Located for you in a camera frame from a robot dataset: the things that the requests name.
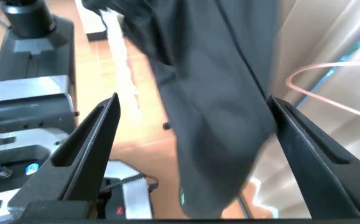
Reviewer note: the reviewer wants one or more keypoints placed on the pink clothes hanger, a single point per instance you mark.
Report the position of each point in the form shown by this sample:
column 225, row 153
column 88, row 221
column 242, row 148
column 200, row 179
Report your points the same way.
column 288, row 81

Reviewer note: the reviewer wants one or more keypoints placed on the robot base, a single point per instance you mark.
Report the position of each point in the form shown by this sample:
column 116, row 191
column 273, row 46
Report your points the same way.
column 27, row 93

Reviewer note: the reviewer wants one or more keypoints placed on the black shorts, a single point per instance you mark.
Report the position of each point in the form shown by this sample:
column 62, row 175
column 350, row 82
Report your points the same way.
column 214, row 109

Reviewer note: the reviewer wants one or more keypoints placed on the beige curtain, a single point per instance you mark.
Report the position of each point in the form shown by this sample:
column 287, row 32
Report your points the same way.
column 322, row 31

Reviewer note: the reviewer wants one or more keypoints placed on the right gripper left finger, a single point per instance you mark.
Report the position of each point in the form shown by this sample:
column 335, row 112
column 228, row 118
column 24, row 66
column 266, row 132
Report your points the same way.
column 43, row 189

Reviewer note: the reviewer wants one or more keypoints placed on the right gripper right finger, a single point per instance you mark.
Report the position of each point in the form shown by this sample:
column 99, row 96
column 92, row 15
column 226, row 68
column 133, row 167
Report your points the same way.
column 319, row 180

